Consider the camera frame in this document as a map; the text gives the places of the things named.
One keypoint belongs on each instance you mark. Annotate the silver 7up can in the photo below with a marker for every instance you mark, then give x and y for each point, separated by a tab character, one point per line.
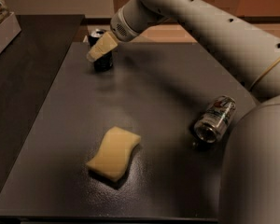
215	120

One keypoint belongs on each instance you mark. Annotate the white box on side table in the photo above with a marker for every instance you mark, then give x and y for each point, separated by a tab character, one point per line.
9	29

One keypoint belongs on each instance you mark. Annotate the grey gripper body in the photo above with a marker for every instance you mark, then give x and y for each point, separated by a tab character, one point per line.
120	27

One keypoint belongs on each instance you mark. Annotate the dark blue pepsi can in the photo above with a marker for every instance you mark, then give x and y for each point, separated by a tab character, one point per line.
105	62

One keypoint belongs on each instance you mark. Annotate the dark wooden side table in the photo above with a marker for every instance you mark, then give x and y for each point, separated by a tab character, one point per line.
28	67

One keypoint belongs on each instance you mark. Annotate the yellow sponge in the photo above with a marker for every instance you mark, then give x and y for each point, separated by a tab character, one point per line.
113	156

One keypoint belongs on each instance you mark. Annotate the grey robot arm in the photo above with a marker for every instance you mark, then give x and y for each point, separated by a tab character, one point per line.
250	178

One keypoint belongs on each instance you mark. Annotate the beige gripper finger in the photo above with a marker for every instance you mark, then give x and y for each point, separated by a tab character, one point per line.
106	43

